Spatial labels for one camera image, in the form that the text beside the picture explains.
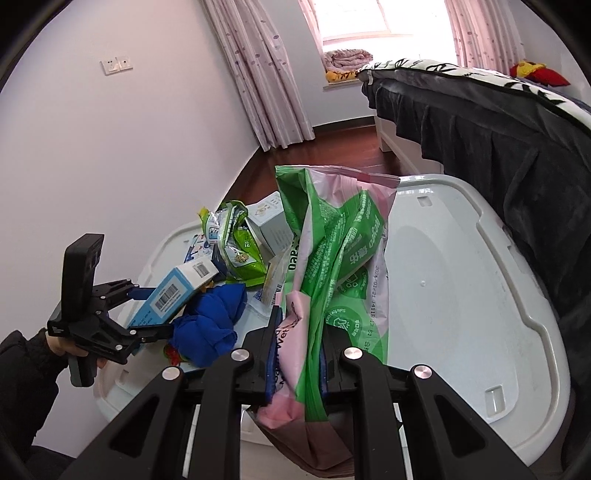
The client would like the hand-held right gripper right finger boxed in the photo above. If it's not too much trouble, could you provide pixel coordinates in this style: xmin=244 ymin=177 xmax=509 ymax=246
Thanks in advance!
xmin=323 ymin=323 xmax=539 ymax=480

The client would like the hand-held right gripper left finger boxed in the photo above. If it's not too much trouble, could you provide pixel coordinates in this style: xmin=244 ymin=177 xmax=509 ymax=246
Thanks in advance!
xmin=60 ymin=305 xmax=284 ymax=480

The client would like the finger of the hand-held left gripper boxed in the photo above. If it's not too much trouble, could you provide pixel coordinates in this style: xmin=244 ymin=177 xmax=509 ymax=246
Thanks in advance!
xmin=93 ymin=278 xmax=158 ymax=315
xmin=95 ymin=311 xmax=176 ymax=366

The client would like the blue white barcode box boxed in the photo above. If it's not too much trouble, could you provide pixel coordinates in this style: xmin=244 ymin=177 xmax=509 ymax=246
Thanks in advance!
xmin=127 ymin=262 xmax=221 ymax=330

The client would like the green pink wet wipe bag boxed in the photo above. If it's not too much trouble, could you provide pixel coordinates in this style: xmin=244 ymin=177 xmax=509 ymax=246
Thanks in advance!
xmin=256 ymin=165 xmax=402 ymax=468

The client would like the pale blue gold print box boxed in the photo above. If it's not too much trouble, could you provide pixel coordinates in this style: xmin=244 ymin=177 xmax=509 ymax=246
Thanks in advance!
xmin=245 ymin=191 xmax=297 ymax=260

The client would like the person's left hand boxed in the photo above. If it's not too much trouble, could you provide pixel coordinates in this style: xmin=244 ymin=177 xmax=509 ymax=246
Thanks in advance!
xmin=45 ymin=331 xmax=109 ymax=371

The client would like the blue cloth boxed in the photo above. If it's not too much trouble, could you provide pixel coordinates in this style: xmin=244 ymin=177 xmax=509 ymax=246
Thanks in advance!
xmin=167 ymin=282 xmax=248 ymax=368

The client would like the green snack packet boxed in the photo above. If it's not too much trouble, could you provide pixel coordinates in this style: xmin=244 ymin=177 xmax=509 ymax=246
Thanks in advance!
xmin=198 ymin=200 xmax=271 ymax=289

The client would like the white plastic storage bin lid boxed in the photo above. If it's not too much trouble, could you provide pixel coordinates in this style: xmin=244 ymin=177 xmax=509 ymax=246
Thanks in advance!
xmin=95 ymin=173 xmax=574 ymax=468

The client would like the pink dotted curtain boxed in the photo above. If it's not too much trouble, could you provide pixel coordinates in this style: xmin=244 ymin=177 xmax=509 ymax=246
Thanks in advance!
xmin=202 ymin=0 xmax=317 ymax=152
xmin=442 ymin=0 xmax=528 ymax=75

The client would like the dark bed skirt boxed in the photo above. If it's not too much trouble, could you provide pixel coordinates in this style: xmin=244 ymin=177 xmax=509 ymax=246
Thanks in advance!
xmin=360 ymin=67 xmax=591 ymax=467

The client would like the yellow striped blanket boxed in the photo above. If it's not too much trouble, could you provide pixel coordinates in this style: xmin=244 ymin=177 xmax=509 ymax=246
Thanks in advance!
xmin=325 ymin=68 xmax=363 ymax=84

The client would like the folded pink quilt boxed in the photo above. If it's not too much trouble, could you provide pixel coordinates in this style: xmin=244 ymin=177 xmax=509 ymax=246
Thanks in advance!
xmin=322 ymin=46 xmax=374 ymax=73

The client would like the black white printed blanket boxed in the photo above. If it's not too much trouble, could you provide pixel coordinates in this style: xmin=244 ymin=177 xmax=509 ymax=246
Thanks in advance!
xmin=358 ymin=58 xmax=591 ymax=131

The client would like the window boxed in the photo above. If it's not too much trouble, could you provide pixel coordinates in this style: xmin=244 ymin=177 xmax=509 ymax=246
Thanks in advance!
xmin=299 ymin=0 xmax=458 ymax=46

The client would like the red yellow plush toy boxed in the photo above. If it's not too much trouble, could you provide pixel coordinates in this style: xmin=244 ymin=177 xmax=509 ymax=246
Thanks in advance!
xmin=509 ymin=60 xmax=571 ymax=88

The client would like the white bed frame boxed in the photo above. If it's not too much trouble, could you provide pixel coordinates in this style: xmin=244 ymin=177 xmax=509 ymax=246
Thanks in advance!
xmin=374 ymin=112 xmax=448 ymax=177

